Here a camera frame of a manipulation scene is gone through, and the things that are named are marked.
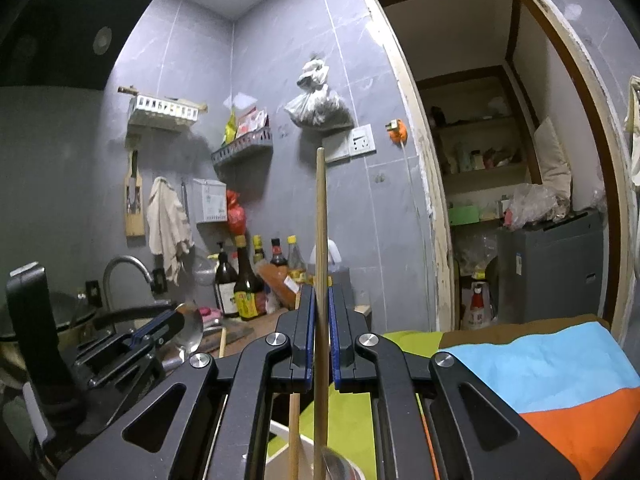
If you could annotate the wooden knife holder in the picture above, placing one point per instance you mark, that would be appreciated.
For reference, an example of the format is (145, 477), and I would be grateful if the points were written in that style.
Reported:
(134, 225)

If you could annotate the grey wall shelf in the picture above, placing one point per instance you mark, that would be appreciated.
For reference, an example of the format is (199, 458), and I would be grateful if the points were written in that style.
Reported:
(240, 150)

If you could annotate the beige pillow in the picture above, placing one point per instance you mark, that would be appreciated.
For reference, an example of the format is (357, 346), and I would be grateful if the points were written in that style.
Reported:
(552, 160)

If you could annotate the beige towel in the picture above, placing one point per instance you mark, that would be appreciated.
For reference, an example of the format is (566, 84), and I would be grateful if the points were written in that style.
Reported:
(167, 220)

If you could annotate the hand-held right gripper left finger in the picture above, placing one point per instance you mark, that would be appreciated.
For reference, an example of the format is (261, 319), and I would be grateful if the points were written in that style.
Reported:
(310, 340)

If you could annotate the pink soap dish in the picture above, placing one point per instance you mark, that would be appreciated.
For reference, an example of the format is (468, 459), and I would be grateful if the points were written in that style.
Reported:
(210, 315)

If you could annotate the red seasoning packet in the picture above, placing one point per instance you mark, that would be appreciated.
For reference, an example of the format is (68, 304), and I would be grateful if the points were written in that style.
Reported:
(252, 122)

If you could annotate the hanging clear plastic bag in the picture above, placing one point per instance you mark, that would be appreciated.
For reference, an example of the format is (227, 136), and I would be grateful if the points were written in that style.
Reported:
(317, 107)

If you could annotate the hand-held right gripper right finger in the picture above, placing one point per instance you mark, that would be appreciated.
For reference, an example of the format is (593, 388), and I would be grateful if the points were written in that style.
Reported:
(334, 350)

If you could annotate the dark bottle white label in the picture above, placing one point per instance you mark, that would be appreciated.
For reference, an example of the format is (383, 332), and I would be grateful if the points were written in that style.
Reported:
(226, 285)

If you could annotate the white wooden door frame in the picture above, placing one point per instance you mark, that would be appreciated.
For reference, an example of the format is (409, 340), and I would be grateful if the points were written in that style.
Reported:
(430, 200)

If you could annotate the black wok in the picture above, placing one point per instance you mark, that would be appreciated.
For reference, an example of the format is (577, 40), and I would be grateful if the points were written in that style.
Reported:
(130, 314)

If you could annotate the white wall socket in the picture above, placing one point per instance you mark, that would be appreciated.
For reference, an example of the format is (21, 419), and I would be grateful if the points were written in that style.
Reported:
(362, 140)

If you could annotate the green box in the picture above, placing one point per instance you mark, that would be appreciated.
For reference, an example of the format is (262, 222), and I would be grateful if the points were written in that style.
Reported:
(465, 215)

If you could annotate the white wall box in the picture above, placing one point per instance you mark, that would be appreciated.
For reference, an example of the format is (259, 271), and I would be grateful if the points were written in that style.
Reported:
(210, 202)

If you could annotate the crumpled clear plastic bag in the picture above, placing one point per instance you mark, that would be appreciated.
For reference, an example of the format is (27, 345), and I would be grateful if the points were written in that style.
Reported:
(535, 205)

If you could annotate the grey plastic cabinet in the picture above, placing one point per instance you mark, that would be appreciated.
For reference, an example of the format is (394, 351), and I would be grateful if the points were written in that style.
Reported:
(550, 265)

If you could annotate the white wall switch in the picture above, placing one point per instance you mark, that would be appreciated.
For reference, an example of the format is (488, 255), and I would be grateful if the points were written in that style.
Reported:
(336, 147)

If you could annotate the red plastic bag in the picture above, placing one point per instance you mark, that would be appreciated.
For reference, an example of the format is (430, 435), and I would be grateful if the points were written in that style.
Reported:
(236, 217)

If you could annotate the wooden chopstick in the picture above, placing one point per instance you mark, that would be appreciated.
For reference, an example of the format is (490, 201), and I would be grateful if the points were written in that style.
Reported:
(223, 342)
(294, 435)
(321, 220)

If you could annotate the colourful patchwork cloth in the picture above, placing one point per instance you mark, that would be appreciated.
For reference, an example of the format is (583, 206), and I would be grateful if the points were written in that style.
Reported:
(525, 360)

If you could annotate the black range hood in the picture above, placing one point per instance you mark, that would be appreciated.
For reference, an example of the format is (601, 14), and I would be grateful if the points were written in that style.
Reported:
(60, 35)

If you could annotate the wooden cutting board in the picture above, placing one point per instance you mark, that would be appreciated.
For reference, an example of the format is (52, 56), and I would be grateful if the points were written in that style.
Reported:
(252, 337)

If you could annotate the orange brown packet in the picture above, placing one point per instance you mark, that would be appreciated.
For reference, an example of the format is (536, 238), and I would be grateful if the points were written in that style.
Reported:
(277, 287)

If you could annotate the white bottle red label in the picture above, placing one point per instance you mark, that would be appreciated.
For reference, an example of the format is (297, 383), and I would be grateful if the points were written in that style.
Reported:
(477, 305)

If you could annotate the yellow cap sauce bottle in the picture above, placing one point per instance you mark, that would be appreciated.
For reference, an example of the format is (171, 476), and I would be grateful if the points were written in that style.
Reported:
(296, 257)
(258, 250)

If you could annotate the white wall basket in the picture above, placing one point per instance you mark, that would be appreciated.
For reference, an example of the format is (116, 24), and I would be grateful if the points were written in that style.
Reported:
(160, 110)

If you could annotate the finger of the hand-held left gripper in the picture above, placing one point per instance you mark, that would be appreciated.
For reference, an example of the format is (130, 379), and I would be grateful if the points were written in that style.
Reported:
(132, 367)
(157, 327)

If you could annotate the white plastic utensil holder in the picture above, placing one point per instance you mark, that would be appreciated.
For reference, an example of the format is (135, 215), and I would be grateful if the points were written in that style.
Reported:
(278, 452)

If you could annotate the metal faucet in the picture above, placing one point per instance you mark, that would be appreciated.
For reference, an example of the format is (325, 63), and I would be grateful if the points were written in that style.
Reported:
(125, 261)

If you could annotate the dark sauce bottle yellow label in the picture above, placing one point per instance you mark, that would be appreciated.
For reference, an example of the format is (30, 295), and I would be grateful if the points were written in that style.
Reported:
(247, 295)

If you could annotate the wooden storage shelf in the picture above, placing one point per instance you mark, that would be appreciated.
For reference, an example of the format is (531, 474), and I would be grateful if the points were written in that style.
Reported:
(480, 172)

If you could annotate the yellow green seasoning packet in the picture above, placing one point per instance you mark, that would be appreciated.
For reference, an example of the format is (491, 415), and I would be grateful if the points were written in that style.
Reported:
(230, 130)

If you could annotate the wooden stick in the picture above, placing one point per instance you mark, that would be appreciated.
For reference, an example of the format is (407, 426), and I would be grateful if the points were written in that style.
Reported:
(126, 90)

